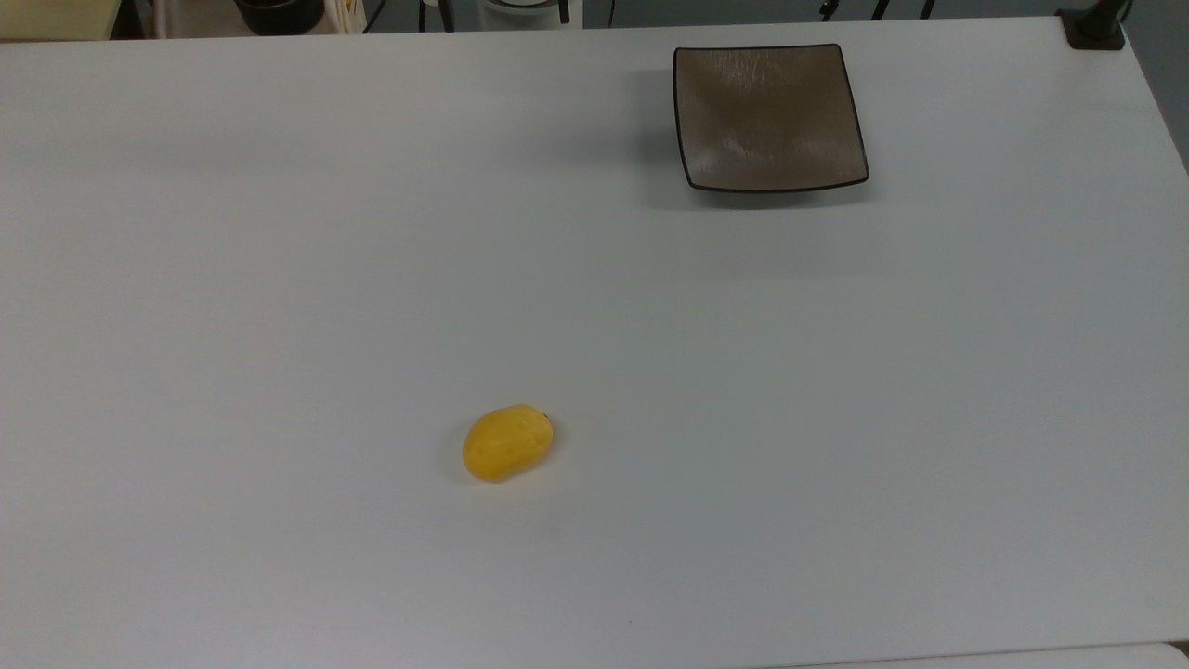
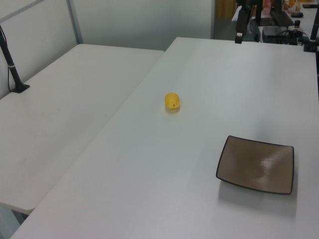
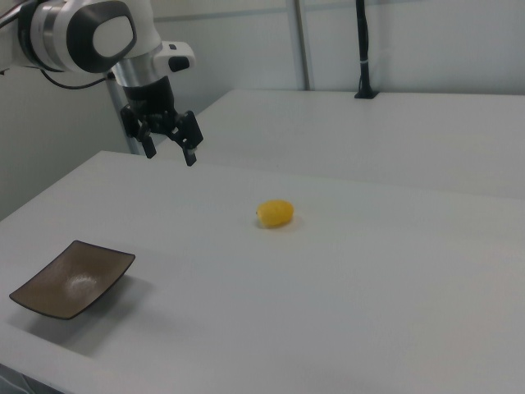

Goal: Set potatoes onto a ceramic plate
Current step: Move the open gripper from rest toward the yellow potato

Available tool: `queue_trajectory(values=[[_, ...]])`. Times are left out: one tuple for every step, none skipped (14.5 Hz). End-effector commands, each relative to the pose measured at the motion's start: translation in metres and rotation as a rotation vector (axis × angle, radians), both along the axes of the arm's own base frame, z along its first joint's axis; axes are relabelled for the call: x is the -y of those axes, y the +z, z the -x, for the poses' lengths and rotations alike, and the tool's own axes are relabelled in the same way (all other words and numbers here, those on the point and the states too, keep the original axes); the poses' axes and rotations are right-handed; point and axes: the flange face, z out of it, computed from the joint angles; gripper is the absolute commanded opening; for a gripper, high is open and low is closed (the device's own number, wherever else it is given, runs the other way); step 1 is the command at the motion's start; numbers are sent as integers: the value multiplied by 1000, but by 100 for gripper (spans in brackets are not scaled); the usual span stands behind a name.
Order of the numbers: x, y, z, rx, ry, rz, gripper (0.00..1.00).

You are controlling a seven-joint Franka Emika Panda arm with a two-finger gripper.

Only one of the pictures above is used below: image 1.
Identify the black table clamp mount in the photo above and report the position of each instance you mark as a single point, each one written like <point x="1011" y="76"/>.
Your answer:
<point x="1096" y="35"/>

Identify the white and yellow paper stack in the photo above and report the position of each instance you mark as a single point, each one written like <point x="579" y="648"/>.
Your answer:
<point x="348" y="14"/>

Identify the black round bucket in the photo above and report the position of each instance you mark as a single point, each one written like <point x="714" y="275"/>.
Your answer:
<point x="279" y="14"/>

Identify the square brown ceramic plate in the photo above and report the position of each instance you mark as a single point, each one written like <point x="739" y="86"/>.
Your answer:
<point x="771" y="116"/>

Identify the black chair legs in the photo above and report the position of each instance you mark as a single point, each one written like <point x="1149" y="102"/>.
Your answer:
<point x="878" y="7"/>

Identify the pale yellow box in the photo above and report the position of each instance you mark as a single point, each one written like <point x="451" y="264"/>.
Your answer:
<point x="56" y="17"/>

